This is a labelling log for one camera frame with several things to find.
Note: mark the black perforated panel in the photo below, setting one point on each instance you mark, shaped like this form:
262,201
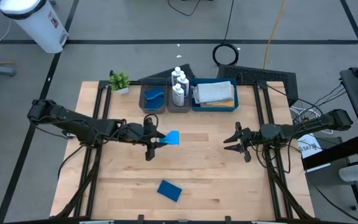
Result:
253,74

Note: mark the translucent grey plastic bin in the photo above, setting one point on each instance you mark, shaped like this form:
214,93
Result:
141,107
186,105

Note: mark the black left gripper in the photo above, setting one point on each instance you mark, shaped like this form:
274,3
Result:
137,133

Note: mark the small potted green plant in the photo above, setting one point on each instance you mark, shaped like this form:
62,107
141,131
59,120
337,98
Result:
119,81

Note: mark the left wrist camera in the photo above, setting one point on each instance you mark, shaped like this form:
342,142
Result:
150,154

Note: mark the white trash can black rim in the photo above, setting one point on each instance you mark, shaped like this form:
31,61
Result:
39,25

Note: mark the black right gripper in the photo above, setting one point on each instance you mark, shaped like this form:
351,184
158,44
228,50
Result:
250,137

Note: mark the blue plastic bin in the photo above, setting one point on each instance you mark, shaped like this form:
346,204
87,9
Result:
197,109

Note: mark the white plastic restorer bottle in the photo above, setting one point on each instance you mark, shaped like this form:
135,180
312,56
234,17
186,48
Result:
183,84
176,74
178,98

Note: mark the white paper roll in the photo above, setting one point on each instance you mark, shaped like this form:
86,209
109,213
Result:
353,173

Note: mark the grey waffle cloth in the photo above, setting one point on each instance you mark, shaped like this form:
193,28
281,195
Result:
195,95
214,91

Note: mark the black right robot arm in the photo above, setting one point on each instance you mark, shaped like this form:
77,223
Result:
306,126

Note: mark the orange cloth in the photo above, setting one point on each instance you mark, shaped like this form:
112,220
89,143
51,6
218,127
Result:
222,104

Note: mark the rectangular blue sponge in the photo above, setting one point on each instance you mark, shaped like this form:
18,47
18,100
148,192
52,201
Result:
172,138
169,190

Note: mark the printed white paper sheet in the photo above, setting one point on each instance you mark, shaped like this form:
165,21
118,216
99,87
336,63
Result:
309,146

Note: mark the black aluminium frame rail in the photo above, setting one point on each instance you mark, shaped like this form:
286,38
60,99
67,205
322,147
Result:
94,174
273,183

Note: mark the black metal beam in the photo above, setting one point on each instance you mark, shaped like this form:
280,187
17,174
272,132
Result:
334,152

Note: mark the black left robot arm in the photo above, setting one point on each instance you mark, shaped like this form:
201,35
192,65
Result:
89,126

